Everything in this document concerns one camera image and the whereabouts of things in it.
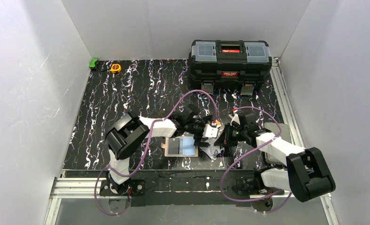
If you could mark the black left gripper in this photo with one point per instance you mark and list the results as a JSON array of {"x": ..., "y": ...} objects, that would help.
[{"x": 201, "y": 136}]

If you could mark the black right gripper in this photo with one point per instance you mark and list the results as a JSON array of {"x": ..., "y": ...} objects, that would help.
[{"x": 227, "y": 136}]

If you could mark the beige card holder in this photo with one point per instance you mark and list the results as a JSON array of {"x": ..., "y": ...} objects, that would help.
[{"x": 187, "y": 148}]

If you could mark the black VIP card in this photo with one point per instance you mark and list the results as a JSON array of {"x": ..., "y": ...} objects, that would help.
[{"x": 173, "y": 146}]

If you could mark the white card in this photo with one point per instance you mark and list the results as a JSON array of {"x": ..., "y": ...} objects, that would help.
[{"x": 212, "y": 151}]

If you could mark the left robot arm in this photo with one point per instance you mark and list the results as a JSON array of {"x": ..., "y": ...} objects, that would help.
[{"x": 128, "y": 133}]

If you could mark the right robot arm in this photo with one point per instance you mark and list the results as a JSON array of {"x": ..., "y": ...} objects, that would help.
[{"x": 303, "y": 172}]

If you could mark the silver toolbox latch left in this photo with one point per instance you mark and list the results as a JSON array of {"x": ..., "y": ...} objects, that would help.
[{"x": 207, "y": 86}]

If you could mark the silver toolbox latch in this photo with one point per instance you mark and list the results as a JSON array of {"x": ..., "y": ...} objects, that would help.
[
  {"x": 207, "y": 86},
  {"x": 247, "y": 89}
]

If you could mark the silver toolbox latch right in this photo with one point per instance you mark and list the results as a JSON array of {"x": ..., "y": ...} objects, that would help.
[{"x": 247, "y": 89}]

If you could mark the black plastic toolbox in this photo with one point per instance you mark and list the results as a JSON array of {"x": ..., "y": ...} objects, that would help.
[{"x": 229, "y": 64}]

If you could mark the yellow tape measure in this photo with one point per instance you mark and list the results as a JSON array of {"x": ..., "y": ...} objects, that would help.
[{"x": 115, "y": 68}]

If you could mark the green plastic object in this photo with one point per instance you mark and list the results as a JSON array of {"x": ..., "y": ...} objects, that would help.
[{"x": 93, "y": 63}]

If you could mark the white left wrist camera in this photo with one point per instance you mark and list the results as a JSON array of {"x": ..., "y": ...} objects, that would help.
[{"x": 210, "y": 131}]

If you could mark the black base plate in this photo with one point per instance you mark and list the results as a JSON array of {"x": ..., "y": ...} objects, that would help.
[{"x": 178, "y": 187}]

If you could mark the aluminium frame rail right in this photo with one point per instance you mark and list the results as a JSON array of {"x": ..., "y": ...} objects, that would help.
[{"x": 284, "y": 102}]

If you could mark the aluminium frame rail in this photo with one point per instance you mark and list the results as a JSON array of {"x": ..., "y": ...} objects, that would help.
[
  {"x": 284, "y": 102},
  {"x": 84, "y": 188}
]

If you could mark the aluminium frame rail front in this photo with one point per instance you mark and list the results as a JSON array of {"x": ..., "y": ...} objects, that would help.
[{"x": 84, "y": 188}]

